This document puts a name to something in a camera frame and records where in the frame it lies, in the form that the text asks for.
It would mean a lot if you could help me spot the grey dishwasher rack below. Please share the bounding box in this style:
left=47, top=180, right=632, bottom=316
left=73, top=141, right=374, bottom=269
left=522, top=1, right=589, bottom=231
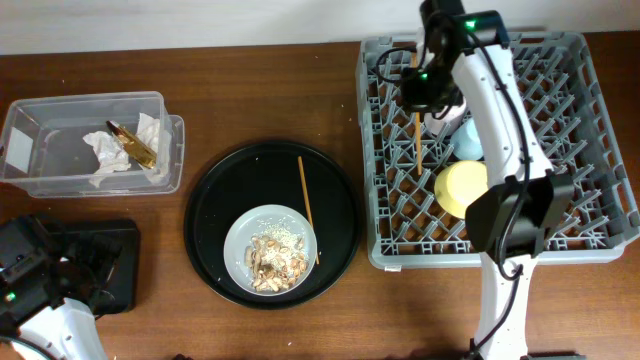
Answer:
left=355, top=32, right=639, bottom=271

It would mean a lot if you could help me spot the black rectangular tray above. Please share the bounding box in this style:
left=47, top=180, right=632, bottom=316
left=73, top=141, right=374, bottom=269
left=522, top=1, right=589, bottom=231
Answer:
left=45, top=219, right=140, bottom=318

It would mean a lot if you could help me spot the blue cup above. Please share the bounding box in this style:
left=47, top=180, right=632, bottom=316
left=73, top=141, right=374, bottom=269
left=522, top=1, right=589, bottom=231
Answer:
left=450, top=118, right=484, bottom=161

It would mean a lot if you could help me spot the wooden chopstick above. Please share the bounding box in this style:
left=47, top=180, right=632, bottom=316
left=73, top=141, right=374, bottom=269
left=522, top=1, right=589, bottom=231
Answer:
left=297, top=155, right=321, bottom=266
left=411, top=53, right=423, bottom=177

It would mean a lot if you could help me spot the grey plate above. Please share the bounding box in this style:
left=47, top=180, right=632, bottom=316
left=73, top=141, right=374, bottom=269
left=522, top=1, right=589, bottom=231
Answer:
left=223, top=205, right=319, bottom=298

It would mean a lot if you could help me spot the pink cup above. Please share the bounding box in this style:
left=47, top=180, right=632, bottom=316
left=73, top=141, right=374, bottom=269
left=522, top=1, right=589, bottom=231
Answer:
left=423, top=101, right=467, bottom=136

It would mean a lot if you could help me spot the round black tray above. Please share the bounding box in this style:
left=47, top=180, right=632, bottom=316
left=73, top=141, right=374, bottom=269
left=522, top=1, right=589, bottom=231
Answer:
left=184, top=141, right=363, bottom=310

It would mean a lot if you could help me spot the clear plastic bin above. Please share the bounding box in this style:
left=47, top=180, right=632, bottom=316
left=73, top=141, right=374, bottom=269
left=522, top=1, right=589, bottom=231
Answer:
left=1, top=91, right=185, bottom=198

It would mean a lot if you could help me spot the yellow bowl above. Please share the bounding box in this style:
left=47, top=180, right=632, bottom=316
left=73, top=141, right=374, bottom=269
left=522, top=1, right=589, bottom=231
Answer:
left=434, top=160, right=488, bottom=219

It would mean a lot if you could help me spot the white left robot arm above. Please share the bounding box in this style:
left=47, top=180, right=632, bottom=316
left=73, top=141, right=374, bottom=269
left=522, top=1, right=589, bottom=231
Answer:
left=1, top=226, right=122, bottom=359

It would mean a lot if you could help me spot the white tissue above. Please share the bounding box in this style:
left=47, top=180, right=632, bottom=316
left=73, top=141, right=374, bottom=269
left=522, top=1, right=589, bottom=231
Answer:
left=82, top=113, right=160, bottom=188

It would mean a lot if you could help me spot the peanut shells and rice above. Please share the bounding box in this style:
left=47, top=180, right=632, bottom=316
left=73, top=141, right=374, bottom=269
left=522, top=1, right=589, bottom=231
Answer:
left=245, top=224, right=312, bottom=294

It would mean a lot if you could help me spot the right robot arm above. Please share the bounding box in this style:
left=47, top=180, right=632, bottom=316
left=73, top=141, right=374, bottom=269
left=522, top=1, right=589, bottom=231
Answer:
left=400, top=1, right=573, bottom=359

